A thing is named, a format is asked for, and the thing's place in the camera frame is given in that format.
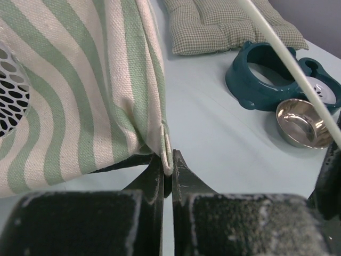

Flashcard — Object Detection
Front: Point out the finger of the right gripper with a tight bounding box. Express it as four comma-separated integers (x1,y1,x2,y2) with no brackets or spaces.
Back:
307,142,340,220

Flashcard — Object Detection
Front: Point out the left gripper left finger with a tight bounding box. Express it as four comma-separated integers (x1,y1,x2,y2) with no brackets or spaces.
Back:
1,155,164,255

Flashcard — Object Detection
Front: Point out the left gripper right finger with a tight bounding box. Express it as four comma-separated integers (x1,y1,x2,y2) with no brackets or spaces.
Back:
172,150,333,255

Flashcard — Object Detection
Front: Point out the striped green white pet tent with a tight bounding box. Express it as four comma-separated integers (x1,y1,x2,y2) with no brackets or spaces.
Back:
1,1,173,197

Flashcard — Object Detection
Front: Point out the thin white tent pole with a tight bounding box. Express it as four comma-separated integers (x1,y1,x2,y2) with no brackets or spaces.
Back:
238,0,340,146

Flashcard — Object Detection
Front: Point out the stainless steel bowl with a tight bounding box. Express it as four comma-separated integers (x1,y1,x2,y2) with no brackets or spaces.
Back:
275,99,333,149

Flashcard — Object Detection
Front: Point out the teal double bowl stand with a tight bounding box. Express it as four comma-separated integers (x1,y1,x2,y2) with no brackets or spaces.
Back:
225,41,340,114

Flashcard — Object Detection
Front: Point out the green checked cushion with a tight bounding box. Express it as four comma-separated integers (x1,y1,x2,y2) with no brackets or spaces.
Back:
162,0,310,56

